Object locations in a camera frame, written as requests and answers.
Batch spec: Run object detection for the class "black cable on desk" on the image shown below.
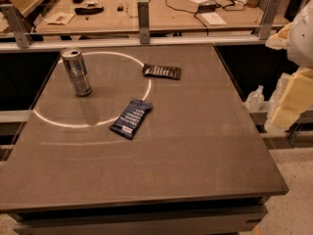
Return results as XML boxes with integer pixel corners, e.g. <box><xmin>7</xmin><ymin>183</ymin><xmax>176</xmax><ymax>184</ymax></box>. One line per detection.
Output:
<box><xmin>164</xmin><ymin>0</ymin><xmax>246</xmax><ymax>28</ymax></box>

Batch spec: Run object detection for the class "right metal rail bracket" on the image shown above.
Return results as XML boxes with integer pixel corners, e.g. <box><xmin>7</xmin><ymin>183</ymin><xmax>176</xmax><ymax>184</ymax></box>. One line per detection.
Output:
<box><xmin>255</xmin><ymin>0</ymin><xmax>281</xmax><ymax>40</ymax></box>

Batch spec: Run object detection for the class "middle metal rail bracket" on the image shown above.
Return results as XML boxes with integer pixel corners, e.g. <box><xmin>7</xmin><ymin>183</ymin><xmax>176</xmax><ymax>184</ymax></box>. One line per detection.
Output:
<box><xmin>137</xmin><ymin>1</ymin><xmax>150</xmax><ymax>44</ymax></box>

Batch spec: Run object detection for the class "left metal rail bracket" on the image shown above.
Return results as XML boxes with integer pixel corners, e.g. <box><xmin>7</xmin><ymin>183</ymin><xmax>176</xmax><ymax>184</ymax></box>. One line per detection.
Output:
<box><xmin>0</xmin><ymin>4</ymin><xmax>32</xmax><ymax>48</ymax></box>

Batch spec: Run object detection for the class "blue rxbar blueberry wrapper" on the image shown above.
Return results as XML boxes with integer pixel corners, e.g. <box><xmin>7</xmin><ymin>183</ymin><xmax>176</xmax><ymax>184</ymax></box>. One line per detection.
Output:
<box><xmin>110</xmin><ymin>99</ymin><xmax>154</xmax><ymax>140</ymax></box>

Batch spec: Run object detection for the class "wooden background desk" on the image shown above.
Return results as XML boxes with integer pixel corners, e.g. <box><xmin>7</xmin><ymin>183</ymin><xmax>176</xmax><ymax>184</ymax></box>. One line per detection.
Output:
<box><xmin>36</xmin><ymin>0</ymin><xmax>263</xmax><ymax>34</ymax></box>

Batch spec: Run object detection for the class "clear sanitizer bottle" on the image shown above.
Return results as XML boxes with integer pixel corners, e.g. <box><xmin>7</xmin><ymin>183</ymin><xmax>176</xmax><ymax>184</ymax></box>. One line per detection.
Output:
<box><xmin>246</xmin><ymin>85</ymin><xmax>264</xmax><ymax>112</ymax></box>

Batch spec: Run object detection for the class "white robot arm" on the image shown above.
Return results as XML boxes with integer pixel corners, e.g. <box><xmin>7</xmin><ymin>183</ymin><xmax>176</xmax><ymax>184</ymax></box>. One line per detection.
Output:
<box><xmin>264</xmin><ymin>0</ymin><xmax>313</xmax><ymax>133</ymax></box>

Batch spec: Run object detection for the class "dark chocolate bar wrapper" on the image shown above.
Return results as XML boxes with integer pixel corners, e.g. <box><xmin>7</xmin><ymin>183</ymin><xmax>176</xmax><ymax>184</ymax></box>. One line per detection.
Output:
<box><xmin>142</xmin><ymin>64</ymin><xmax>181</xmax><ymax>80</ymax></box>

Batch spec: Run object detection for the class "black device on desk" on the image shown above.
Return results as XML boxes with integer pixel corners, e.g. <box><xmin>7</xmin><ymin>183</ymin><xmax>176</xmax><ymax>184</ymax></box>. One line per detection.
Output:
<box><xmin>74</xmin><ymin>7</ymin><xmax>105</xmax><ymax>16</ymax></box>

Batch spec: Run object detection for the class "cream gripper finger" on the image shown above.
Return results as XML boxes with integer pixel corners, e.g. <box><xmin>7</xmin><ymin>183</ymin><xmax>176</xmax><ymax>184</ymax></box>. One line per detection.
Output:
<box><xmin>264</xmin><ymin>67</ymin><xmax>313</xmax><ymax>133</ymax></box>
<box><xmin>265</xmin><ymin>23</ymin><xmax>291</xmax><ymax>50</ymax></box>

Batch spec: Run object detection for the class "white paper card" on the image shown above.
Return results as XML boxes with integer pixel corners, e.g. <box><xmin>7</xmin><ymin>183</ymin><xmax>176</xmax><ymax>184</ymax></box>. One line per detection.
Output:
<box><xmin>44</xmin><ymin>12</ymin><xmax>74</xmax><ymax>25</ymax></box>

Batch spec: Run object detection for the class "silver energy drink can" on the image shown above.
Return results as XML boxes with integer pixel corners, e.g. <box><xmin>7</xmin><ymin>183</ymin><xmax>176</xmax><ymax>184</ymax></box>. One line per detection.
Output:
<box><xmin>61</xmin><ymin>48</ymin><xmax>92</xmax><ymax>96</ymax></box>

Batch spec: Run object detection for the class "metal rail bracket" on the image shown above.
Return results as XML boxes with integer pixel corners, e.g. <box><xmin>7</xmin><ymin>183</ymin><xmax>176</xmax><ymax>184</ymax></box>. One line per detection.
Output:
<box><xmin>137</xmin><ymin>1</ymin><xmax>150</xmax><ymax>44</ymax></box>
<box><xmin>0</xmin><ymin>4</ymin><xmax>32</xmax><ymax>48</ymax></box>
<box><xmin>255</xmin><ymin>0</ymin><xmax>281</xmax><ymax>40</ymax></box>

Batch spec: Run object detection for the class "small black block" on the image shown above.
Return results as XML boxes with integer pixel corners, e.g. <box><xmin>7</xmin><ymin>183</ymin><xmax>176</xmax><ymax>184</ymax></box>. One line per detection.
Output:
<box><xmin>117</xmin><ymin>5</ymin><xmax>124</xmax><ymax>11</ymax></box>

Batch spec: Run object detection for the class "horizontal metal rail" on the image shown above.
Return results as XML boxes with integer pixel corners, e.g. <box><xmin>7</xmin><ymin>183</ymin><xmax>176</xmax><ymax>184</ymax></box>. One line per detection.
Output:
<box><xmin>0</xmin><ymin>35</ymin><xmax>265</xmax><ymax>53</ymax></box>

